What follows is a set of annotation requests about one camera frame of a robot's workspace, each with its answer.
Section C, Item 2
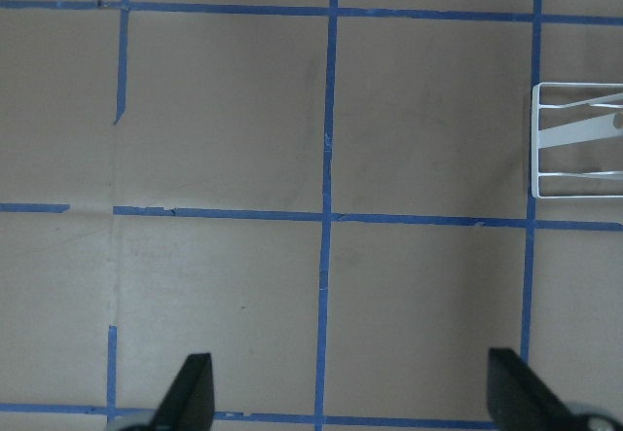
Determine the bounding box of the white wire cup rack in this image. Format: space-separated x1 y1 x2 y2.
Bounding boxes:
530 82 622 199

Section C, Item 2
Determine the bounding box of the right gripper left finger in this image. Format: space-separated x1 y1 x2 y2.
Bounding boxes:
148 353 215 430

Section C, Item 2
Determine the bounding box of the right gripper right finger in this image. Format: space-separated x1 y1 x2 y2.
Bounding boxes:
487 348 575 431

